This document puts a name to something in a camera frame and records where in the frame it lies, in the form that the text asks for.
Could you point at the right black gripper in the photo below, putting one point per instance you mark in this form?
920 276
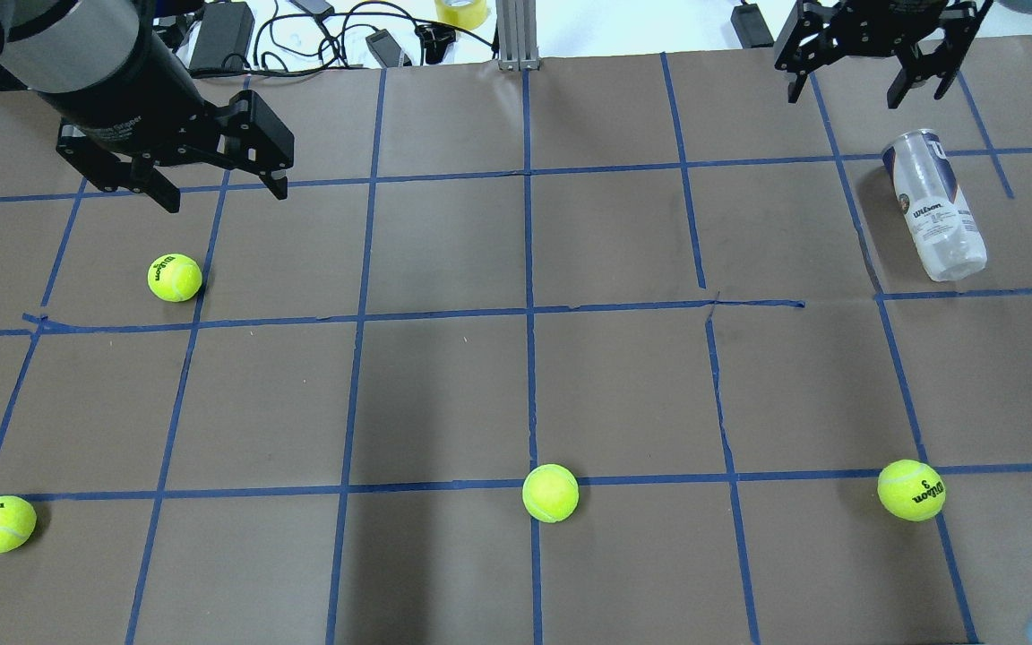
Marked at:
880 25

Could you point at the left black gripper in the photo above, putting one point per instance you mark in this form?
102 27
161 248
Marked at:
133 101

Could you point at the clear Wilson tennis ball can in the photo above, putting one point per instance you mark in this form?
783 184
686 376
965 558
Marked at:
936 212

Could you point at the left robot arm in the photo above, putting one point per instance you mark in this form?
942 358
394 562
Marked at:
59 46

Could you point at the tennis ball near left gripper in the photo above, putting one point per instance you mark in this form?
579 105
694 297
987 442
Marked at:
174 278

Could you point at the tennis ball right front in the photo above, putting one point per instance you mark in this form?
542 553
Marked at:
911 490

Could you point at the tennis ball centre front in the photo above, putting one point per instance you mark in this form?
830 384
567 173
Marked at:
550 493

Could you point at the black power adapter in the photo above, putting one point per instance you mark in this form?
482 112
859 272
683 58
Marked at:
223 38

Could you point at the small black power brick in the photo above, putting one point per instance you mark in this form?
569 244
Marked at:
750 26

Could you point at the yellow tape roll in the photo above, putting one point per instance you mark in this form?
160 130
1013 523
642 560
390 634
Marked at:
463 14

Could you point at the aluminium frame post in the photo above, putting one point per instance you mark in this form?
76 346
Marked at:
516 33

